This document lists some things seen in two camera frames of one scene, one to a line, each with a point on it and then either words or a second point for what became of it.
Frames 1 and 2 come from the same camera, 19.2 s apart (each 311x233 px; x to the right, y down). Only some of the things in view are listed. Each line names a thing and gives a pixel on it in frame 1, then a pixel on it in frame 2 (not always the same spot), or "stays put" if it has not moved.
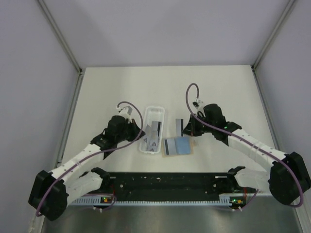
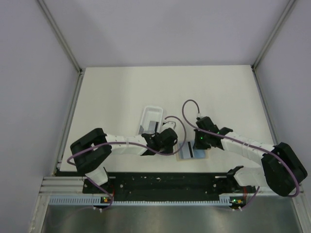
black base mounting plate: [131, 185] stays put
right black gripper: [190, 128] → [197, 145]
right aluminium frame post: [272, 33] stays put
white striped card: [179, 127] → [187, 150]
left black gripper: [136, 130] → [170, 150]
